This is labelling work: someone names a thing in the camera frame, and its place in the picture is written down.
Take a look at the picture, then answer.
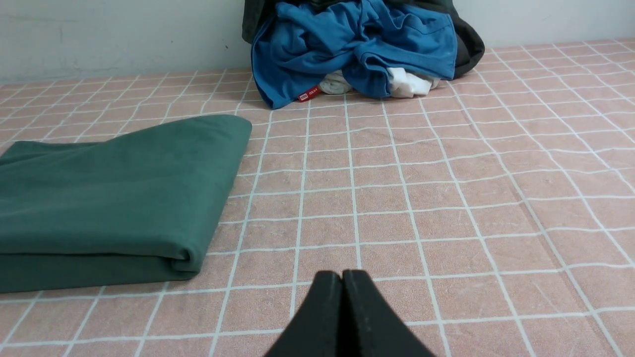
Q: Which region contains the pink checkered tablecloth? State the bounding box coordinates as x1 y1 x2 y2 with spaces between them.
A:
0 39 635 357

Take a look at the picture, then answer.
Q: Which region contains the white garment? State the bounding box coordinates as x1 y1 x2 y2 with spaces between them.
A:
318 68 441 99

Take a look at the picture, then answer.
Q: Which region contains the blue garment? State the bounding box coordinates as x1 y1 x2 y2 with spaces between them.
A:
251 0 457 110

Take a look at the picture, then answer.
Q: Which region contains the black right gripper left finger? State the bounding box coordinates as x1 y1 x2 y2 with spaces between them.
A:
265 271 343 357

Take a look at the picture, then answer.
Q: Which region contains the green long-sleeved shirt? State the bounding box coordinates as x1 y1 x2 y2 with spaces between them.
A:
0 115 252 293

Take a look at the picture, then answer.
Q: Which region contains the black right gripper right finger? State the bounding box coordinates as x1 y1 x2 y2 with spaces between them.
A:
341 270 435 357

